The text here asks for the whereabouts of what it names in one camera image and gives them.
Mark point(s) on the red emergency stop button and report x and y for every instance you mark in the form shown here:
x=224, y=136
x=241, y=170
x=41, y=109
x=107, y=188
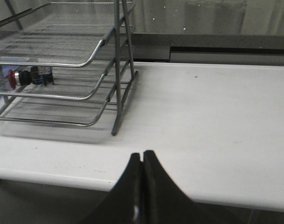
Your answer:
x=37, y=75

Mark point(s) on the dark grey back counter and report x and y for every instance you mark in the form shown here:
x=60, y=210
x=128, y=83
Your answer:
x=210, y=49

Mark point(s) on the silver mesh tray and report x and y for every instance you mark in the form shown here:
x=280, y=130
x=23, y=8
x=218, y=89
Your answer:
x=55, y=112
x=93, y=81
x=57, y=34

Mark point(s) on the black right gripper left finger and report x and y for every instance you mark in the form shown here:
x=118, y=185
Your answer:
x=122, y=205

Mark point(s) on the silver rack wire frame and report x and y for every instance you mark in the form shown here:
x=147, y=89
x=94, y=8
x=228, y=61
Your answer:
x=119, y=50

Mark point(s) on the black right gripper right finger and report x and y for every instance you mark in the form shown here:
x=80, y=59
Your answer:
x=164, y=202

